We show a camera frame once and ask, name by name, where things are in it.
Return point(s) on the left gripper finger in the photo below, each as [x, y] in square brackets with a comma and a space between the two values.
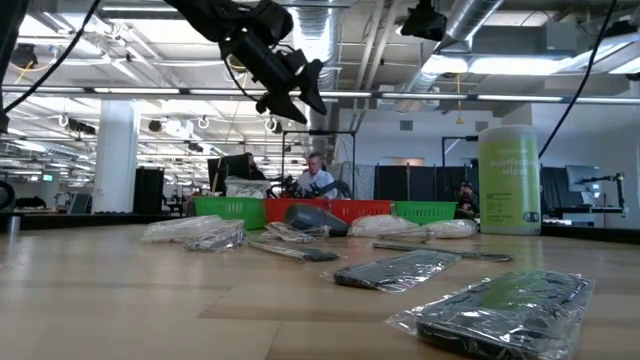
[312, 87]
[282, 107]

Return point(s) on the dark grey deodorant bottle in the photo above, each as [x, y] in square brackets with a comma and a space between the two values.
[312, 217]

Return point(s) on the black comb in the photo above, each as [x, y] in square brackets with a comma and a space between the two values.
[450, 251]
[395, 270]
[310, 255]
[500, 315]

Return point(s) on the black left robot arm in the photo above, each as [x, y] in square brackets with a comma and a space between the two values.
[210, 15]

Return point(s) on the person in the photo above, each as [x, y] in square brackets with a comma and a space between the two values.
[320, 182]
[467, 200]
[256, 172]

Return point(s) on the black background monitor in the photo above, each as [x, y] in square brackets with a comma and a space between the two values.
[230, 170]

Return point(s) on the bright ceiling light panel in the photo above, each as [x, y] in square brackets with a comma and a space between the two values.
[500, 65]

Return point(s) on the green plastic basket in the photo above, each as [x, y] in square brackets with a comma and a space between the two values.
[230, 210]
[425, 211]

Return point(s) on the long horizontal light bar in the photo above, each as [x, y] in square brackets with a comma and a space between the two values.
[135, 91]

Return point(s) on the black partition panels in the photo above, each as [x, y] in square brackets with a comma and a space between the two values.
[425, 182]

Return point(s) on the black cabinet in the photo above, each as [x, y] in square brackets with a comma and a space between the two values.
[148, 190]

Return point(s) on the white building column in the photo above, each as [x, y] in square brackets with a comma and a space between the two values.
[115, 160]

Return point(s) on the green disinfecting wipes canister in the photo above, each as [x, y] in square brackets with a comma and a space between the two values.
[507, 190]

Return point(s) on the grey desk monitor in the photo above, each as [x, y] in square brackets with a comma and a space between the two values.
[580, 177]

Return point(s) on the black metal stand frame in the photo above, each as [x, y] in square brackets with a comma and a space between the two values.
[320, 132]

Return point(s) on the silver ventilation duct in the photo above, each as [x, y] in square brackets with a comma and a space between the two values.
[470, 20]
[315, 30]

